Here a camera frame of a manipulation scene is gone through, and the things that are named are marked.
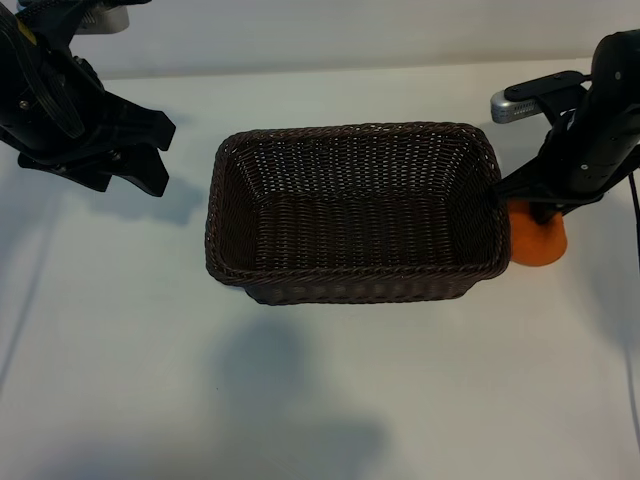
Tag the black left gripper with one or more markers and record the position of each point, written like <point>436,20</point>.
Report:
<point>45,110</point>

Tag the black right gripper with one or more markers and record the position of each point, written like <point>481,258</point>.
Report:
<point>595,150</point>

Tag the orange fruit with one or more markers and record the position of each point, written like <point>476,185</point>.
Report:
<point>540,245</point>

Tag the dark brown wicker basket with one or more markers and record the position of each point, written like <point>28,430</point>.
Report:
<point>350,225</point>

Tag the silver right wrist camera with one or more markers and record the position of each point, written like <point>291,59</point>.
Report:
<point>515,107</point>

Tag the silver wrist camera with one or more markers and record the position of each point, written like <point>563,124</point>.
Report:
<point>515,107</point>
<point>107,22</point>

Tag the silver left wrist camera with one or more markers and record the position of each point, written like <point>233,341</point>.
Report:
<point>107,22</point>

